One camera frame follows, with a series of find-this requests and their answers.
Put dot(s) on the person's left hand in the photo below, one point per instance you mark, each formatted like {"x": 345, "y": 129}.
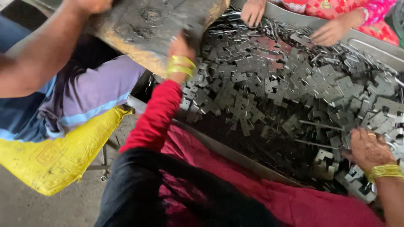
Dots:
{"x": 180, "y": 48}

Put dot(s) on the person's right hand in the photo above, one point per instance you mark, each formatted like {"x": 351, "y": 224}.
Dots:
{"x": 369, "y": 149}

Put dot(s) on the person's left fingers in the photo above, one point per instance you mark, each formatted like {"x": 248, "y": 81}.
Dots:
{"x": 186, "y": 37}

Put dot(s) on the gold bangles on left wrist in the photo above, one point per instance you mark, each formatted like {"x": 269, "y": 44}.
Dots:
{"x": 180, "y": 66}

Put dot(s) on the gold bangles on wrist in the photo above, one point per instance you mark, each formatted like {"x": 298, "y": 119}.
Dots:
{"x": 383, "y": 171}
{"x": 180, "y": 66}

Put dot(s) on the heap of grey metal plates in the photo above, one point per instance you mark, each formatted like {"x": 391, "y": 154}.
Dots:
{"x": 284, "y": 94}

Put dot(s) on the black scarf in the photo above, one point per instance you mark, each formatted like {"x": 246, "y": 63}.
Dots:
{"x": 164, "y": 192}

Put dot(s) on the long thin metal rod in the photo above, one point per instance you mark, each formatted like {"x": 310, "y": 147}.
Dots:
{"x": 318, "y": 144}
{"x": 322, "y": 125}

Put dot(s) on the yellow woven sack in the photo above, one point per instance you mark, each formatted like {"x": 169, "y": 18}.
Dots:
{"x": 60, "y": 154}

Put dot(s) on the dark pink garment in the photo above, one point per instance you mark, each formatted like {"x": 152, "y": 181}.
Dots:
{"x": 284, "y": 195}

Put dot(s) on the grey metal tray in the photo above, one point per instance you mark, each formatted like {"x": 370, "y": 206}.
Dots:
{"x": 372, "y": 50}

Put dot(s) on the gold bangles on right wrist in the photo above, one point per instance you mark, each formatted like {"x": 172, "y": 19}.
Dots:
{"x": 383, "y": 171}

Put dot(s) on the metal stool frame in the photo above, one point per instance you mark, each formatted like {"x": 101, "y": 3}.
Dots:
{"x": 102, "y": 164}

